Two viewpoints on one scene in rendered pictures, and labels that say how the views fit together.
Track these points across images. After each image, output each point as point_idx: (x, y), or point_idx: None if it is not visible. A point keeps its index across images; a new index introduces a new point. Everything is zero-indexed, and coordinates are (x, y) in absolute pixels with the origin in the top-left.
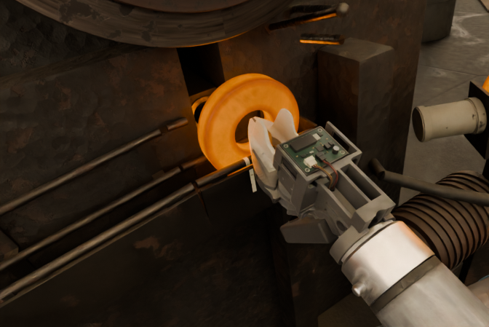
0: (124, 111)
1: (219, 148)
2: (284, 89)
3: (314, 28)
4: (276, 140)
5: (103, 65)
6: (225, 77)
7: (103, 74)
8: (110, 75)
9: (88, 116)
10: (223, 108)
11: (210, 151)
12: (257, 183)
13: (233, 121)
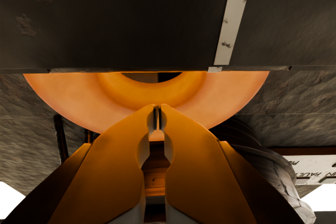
0: (292, 76)
1: (243, 73)
2: (85, 126)
3: (12, 97)
4: (142, 156)
5: (272, 113)
6: (156, 77)
7: (279, 108)
8: (274, 106)
9: (325, 82)
10: (203, 125)
11: (263, 74)
12: None
13: (195, 107)
